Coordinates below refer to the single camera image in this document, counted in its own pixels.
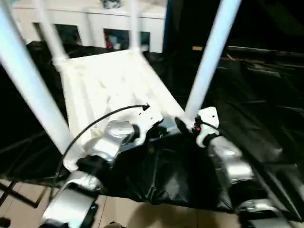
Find black left wrist camera cable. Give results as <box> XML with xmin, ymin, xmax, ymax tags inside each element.
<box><xmin>50</xmin><ymin>103</ymin><xmax>151</xmax><ymax>198</ymax></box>

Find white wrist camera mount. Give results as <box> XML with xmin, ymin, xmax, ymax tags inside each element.
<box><xmin>194</xmin><ymin>106</ymin><xmax>219</xmax><ymax>148</ymax></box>
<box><xmin>136</xmin><ymin>107</ymin><xmax>165</xmax><ymax>146</ymax></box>

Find white glass door cabinet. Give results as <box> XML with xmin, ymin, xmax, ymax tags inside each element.
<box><xmin>11</xmin><ymin>0</ymin><xmax>167</xmax><ymax>55</ymax></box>

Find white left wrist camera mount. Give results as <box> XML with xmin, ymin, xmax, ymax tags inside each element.
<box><xmin>136</xmin><ymin>107</ymin><xmax>165</xmax><ymax>146</ymax></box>

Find black work surface mat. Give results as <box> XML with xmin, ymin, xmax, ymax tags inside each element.
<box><xmin>0</xmin><ymin>40</ymin><xmax>304</xmax><ymax>213</ymax></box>

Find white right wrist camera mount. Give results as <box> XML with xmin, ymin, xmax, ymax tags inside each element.
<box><xmin>194</xmin><ymin>106</ymin><xmax>219</xmax><ymax>148</ymax></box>

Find white plastic table top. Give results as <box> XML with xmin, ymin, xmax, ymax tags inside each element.
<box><xmin>53</xmin><ymin>48</ymin><xmax>189</xmax><ymax>172</ymax></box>

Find black metal frame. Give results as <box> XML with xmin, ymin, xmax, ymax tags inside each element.
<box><xmin>226</xmin><ymin>46</ymin><xmax>304</xmax><ymax>58</ymax></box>

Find dark patterned object on cabinet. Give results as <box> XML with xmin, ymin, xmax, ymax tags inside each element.
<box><xmin>99</xmin><ymin>0</ymin><xmax>124</xmax><ymax>10</ymax></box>

